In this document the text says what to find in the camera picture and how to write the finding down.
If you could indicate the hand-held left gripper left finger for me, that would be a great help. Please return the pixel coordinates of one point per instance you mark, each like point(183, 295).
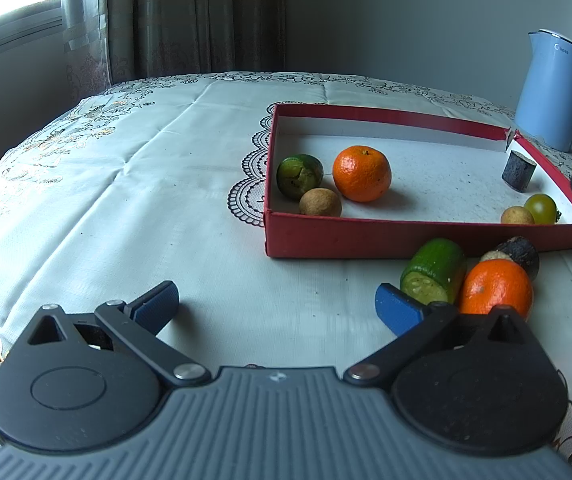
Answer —
point(158, 305)

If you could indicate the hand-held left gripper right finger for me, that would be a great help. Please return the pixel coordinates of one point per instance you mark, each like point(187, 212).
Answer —
point(396, 310)

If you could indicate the green cherry tomato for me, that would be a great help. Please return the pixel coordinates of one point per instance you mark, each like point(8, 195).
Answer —
point(541, 208)

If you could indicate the long green cucumber piece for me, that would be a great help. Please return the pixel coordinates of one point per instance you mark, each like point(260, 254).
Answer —
point(433, 267)

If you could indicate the red cardboard box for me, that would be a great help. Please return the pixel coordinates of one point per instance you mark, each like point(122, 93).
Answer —
point(391, 237)

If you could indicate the brown longan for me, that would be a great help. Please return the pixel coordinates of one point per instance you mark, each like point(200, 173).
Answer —
point(516, 216)
point(320, 203)

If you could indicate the short green cucumber piece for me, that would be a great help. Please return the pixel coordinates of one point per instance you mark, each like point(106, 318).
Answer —
point(298, 175)

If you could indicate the short dark sugarcane piece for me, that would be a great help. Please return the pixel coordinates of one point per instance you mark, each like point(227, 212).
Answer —
point(518, 170)

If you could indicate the long dark sugarcane piece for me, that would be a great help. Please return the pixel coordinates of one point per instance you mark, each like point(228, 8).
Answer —
point(521, 255)

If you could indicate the large orange mandarin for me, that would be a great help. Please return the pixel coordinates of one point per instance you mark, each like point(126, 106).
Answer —
point(496, 290)

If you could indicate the light blue electric kettle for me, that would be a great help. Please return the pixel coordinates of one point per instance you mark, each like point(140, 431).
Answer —
point(548, 90)

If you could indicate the small orange mandarin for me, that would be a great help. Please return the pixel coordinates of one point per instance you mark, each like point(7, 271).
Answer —
point(362, 174)

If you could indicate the grey-brown curtain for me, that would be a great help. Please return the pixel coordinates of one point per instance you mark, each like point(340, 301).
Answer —
point(180, 20)

